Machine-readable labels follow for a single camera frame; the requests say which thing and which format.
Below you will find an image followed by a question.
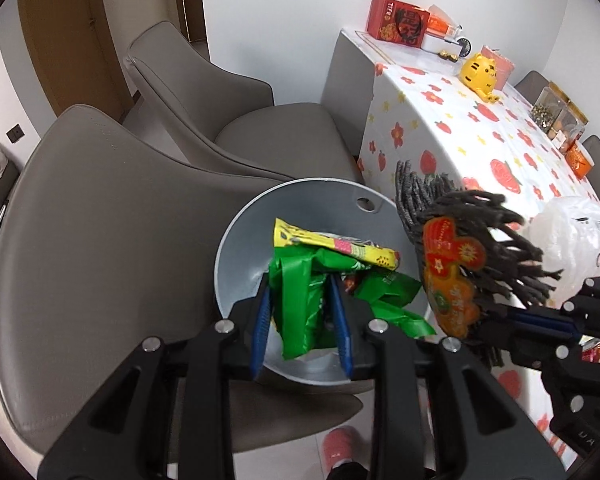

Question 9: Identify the white printed plastic bag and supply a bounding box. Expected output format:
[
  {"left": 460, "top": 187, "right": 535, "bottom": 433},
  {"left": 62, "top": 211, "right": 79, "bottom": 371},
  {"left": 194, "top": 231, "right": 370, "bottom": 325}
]
[{"left": 522, "top": 196, "right": 600, "bottom": 292}]

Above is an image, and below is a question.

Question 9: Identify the black string bundle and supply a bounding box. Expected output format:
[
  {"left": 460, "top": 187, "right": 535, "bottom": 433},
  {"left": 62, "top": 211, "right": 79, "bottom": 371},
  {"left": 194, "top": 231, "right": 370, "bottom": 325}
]
[{"left": 393, "top": 159, "right": 565, "bottom": 366}]

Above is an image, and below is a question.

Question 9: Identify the pink slipper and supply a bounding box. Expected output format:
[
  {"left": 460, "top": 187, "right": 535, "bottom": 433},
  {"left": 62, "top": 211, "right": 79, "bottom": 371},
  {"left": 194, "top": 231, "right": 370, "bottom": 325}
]
[{"left": 322, "top": 426, "right": 360, "bottom": 472}]

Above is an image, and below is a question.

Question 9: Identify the clear jar red label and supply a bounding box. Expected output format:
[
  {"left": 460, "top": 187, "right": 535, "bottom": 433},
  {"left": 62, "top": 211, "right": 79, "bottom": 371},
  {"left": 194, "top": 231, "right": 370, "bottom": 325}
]
[{"left": 548, "top": 102, "right": 588, "bottom": 154}]

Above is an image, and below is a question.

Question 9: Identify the red gift box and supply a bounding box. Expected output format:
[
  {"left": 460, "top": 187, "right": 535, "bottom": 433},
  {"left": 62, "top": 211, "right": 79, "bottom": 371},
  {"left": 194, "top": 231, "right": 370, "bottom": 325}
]
[{"left": 366, "top": 0, "right": 430, "bottom": 48}]

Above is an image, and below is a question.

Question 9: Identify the clear jar rear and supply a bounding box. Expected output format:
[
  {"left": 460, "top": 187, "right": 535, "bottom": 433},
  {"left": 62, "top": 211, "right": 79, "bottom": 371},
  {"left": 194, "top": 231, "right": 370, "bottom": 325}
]
[{"left": 530, "top": 81, "right": 570, "bottom": 133}]

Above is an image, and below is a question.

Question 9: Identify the yellow tiger toy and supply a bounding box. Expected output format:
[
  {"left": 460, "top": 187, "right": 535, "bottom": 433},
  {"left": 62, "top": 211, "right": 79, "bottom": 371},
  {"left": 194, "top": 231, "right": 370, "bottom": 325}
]
[{"left": 458, "top": 53, "right": 500, "bottom": 103}]

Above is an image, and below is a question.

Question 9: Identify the grey chair right far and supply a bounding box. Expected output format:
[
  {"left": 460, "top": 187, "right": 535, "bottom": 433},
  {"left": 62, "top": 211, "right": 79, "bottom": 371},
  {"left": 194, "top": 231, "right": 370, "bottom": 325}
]
[{"left": 515, "top": 70, "right": 550, "bottom": 105}]

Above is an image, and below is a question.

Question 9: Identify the floral strawberry tablecloth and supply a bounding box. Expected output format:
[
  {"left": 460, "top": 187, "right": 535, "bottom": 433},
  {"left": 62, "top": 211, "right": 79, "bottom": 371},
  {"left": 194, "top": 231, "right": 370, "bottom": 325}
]
[{"left": 356, "top": 62, "right": 600, "bottom": 466}]

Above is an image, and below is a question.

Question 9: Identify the orange white small box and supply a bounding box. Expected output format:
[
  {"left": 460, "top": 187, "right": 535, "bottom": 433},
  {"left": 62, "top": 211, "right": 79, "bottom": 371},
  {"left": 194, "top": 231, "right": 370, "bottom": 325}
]
[{"left": 420, "top": 4, "right": 471, "bottom": 60}]

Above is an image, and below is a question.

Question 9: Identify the grey chair left near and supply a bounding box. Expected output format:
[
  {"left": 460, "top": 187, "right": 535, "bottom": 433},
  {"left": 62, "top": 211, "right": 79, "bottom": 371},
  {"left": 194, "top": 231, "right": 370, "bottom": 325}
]
[{"left": 0, "top": 103, "right": 376, "bottom": 456}]

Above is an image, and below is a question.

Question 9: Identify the grey chair left far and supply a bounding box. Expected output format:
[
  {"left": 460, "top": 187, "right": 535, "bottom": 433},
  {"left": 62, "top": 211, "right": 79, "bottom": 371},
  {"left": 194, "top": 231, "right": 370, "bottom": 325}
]
[{"left": 124, "top": 21, "right": 362, "bottom": 182}]

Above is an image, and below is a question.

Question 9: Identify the orange snack tub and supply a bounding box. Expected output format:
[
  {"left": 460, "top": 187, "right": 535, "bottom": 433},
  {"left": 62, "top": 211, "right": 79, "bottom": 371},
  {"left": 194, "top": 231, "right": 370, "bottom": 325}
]
[{"left": 566, "top": 141, "right": 595, "bottom": 180}]

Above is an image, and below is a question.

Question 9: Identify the pink round box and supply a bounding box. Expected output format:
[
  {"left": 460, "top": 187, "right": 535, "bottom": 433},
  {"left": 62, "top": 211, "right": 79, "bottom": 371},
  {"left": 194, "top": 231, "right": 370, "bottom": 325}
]
[{"left": 481, "top": 46, "right": 515, "bottom": 91}]

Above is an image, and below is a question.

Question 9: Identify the grey metal trash bin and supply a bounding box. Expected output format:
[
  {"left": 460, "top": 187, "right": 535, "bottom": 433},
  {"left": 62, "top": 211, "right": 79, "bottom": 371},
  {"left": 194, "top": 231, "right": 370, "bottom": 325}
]
[{"left": 214, "top": 178, "right": 434, "bottom": 387}]

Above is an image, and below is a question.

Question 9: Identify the wooden door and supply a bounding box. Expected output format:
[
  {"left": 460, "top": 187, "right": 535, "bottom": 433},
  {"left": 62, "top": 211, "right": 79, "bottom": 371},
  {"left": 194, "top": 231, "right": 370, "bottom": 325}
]
[{"left": 18, "top": 0, "right": 134, "bottom": 120}]

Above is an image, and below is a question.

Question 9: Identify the green snack wrapper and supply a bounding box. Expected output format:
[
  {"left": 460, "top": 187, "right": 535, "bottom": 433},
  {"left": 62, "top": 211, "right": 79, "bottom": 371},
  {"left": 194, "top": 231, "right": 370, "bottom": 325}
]
[{"left": 268, "top": 218, "right": 436, "bottom": 361}]

